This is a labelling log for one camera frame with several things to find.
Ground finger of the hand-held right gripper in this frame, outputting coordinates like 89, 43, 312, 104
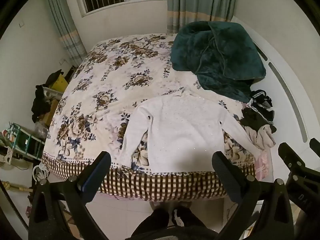
278, 142, 305, 173
309, 137, 320, 157

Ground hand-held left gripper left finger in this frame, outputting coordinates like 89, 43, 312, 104
28, 151, 112, 240

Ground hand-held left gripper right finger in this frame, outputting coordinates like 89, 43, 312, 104
211, 151, 295, 240

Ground white knit sweater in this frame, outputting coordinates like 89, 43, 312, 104
119, 86, 267, 176

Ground pink cloth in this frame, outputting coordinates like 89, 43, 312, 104
254, 150, 272, 180

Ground beige garment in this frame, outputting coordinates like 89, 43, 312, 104
244, 124, 276, 150

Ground black white striped garment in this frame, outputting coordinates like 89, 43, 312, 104
246, 89, 275, 125

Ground person's legs in dark pants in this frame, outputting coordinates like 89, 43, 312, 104
130, 205, 218, 240

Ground wooden stick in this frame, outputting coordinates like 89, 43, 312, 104
0, 180, 33, 193

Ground white plastic basket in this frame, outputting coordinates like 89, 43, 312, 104
41, 86, 63, 102

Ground white bed headboard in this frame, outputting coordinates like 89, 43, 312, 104
231, 16, 320, 155

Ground yellow box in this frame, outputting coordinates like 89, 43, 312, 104
50, 74, 69, 93

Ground floral bed blanket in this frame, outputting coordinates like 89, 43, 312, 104
41, 33, 272, 203

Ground dark teal plush blanket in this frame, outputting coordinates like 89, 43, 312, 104
170, 21, 267, 103

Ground teal curtain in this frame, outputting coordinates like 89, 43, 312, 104
166, 0, 238, 34
45, 0, 88, 68

